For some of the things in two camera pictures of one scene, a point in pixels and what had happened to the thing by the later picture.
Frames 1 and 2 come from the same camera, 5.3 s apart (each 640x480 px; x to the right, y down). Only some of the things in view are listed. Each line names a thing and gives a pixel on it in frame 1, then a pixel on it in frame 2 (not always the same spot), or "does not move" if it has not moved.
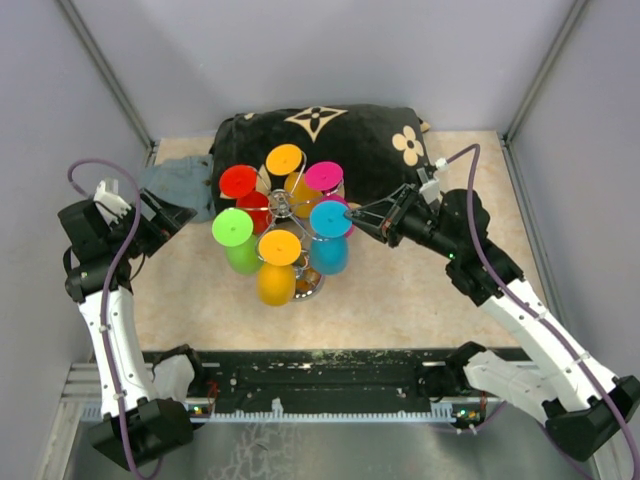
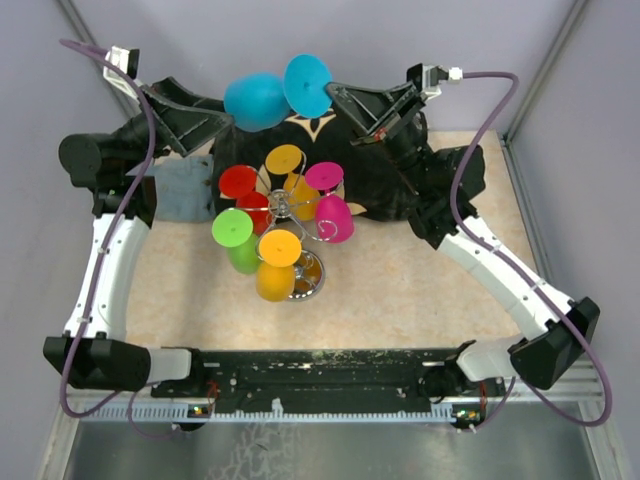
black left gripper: x=167 y=221 -> x=186 y=128
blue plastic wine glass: x=329 y=243 -> x=263 y=102
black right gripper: x=373 y=218 -> x=352 y=104
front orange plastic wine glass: x=276 y=275 does not move
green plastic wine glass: x=234 y=229 does not move
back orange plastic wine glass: x=285 y=160 does not move
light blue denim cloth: x=186 y=181 does not move
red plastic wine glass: x=240 y=181 does not move
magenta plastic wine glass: x=328 y=177 does not move
